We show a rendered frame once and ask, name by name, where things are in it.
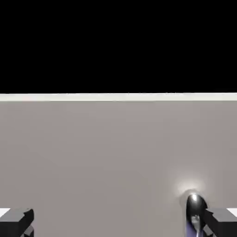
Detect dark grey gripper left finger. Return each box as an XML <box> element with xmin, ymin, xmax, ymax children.
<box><xmin>0</xmin><ymin>208</ymin><xmax>35</xmax><ymax>237</ymax></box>

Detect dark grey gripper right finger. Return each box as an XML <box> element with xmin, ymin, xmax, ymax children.
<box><xmin>203</xmin><ymin>207</ymin><xmax>237</xmax><ymax>237</ymax></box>

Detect grey cabinet door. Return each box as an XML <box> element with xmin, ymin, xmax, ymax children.
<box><xmin>0</xmin><ymin>100</ymin><xmax>237</xmax><ymax>237</ymax></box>

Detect grey painted cabinet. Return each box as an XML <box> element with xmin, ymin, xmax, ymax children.
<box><xmin>0</xmin><ymin>92</ymin><xmax>237</xmax><ymax>237</ymax></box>

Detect curved dark metal handle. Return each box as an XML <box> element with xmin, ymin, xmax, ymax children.
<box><xmin>185</xmin><ymin>193</ymin><xmax>208</xmax><ymax>237</ymax></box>

